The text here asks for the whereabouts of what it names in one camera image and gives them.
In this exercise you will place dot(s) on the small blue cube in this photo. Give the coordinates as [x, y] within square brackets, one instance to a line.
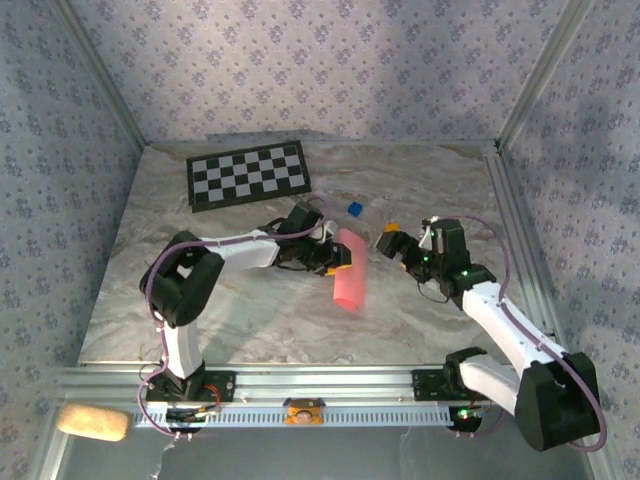
[355, 210]

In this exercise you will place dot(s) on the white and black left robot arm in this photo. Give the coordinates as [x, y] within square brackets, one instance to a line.
[182, 345]

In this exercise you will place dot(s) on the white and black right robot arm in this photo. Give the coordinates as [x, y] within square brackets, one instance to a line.
[500, 320]

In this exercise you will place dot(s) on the long aluminium mounting rail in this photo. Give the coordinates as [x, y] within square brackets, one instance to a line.
[325, 382]

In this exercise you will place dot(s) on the tan sponge block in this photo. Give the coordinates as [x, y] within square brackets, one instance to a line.
[92, 422]

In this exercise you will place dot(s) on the aluminium side rail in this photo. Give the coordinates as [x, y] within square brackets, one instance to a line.
[505, 200]

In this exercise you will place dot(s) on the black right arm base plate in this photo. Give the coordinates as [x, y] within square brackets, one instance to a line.
[425, 385]

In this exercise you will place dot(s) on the aluminium frame post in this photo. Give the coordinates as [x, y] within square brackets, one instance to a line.
[100, 75]
[545, 70]

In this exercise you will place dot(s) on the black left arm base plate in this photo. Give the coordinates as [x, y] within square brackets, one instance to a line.
[220, 387]

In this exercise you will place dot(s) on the pink cloth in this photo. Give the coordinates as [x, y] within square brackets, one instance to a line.
[350, 290]

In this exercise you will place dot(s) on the orange cartoon figure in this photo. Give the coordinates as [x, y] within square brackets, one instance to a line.
[303, 414]

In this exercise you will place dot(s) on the black white checkerboard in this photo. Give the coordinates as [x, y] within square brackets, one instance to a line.
[250, 175]

